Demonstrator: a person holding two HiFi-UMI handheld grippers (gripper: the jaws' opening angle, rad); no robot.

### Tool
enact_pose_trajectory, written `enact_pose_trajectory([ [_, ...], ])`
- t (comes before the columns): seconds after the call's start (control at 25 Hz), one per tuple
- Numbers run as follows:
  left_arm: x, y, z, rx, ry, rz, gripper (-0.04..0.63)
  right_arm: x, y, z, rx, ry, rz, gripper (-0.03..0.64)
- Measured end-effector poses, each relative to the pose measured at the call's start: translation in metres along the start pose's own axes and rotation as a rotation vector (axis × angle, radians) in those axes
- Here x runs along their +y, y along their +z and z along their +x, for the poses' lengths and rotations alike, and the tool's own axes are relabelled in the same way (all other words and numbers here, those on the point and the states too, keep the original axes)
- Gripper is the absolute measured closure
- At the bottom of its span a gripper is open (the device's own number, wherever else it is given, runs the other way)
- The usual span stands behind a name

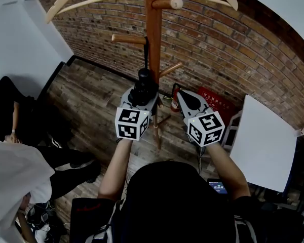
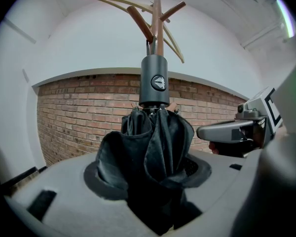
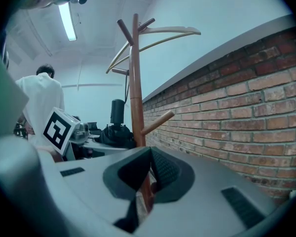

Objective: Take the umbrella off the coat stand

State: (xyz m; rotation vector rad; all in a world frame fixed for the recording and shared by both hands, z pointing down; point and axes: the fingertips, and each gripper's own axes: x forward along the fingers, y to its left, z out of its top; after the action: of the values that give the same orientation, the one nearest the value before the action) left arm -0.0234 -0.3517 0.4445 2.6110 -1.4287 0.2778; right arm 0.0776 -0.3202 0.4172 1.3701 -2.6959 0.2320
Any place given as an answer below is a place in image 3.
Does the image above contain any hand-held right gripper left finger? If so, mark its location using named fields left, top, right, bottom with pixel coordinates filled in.
left=38, top=146, right=153, bottom=237

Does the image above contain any person's left forearm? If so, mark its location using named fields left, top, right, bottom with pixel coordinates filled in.
left=37, top=146, right=64, bottom=163

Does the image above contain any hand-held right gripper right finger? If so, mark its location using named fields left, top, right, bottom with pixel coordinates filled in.
left=137, top=147, right=277, bottom=237

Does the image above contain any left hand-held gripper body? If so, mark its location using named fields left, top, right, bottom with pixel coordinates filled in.
left=41, top=107, right=91, bottom=161

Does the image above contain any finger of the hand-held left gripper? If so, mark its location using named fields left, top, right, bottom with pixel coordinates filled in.
left=87, top=140, right=132, bottom=156

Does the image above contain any wooden coat stand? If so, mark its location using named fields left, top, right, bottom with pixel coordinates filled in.
left=111, top=13, right=176, bottom=213

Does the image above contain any light wooden clothes hanger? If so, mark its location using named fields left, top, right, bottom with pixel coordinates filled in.
left=106, top=26, right=202, bottom=75

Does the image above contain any long ceiling tube light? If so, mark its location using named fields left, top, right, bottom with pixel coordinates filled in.
left=58, top=2, right=78, bottom=42

